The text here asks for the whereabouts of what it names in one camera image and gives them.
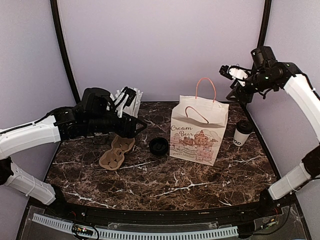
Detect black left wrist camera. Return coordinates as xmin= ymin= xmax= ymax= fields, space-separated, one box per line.
xmin=80 ymin=87 xmax=116 ymax=117

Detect white paper coffee cup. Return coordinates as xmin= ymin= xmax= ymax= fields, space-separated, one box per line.
xmin=233 ymin=128 xmax=252 ymax=147

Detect black frame post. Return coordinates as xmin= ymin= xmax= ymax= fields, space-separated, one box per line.
xmin=50 ymin=0 xmax=81 ymax=104
xmin=241 ymin=0 xmax=273 ymax=109

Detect white slotted cable duct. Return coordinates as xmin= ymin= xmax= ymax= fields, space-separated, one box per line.
xmin=31 ymin=213 xmax=239 ymax=240

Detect stack of black cup lids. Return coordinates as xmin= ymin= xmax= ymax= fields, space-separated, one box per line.
xmin=149 ymin=137 xmax=169 ymax=156

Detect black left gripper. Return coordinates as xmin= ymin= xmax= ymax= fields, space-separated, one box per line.
xmin=86 ymin=111 xmax=147 ymax=139

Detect brown cardboard cup carrier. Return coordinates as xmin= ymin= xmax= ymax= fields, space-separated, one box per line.
xmin=99 ymin=135 xmax=136 ymax=171

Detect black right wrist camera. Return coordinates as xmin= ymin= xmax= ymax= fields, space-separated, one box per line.
xmin=250 ymin=46 xmax=278 ymax=70

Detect bundle of white wrapped straws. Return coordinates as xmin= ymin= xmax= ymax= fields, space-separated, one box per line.
xmin=110 ymin=86 xmax=143 ymax=118

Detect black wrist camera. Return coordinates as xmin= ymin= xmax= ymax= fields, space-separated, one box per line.
xmin=250 ymin=46 xmax=278 ymax=70
xmin=80 ymin=87 xmax=116 ymax=117

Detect black right frame post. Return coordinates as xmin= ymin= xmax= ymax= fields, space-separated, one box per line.
xmin=241 ymin=0 xmax=273 ymax=109

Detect black left frame post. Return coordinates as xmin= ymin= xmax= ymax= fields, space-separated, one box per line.
xmin=50 ymin=0 xmax=81 ymax=104

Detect white paper takeout bag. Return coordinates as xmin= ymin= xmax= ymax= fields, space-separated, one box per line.
xmin=169 ymin=77 xmax=229 ymax=166

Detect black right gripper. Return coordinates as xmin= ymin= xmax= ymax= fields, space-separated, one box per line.
xmin=226 ymin=70 xmax=278 ymax=105

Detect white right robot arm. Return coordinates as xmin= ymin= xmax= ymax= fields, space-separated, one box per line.
xmin=219 ymin=60 xmax=320 ymax=217

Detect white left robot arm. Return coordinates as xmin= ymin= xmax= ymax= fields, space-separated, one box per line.
xmin=0 ymin=86 xmax=147 ymax=218

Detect black table front rail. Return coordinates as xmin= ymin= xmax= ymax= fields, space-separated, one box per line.
xmin=26 ymin=194 xmax=297 ymax=226

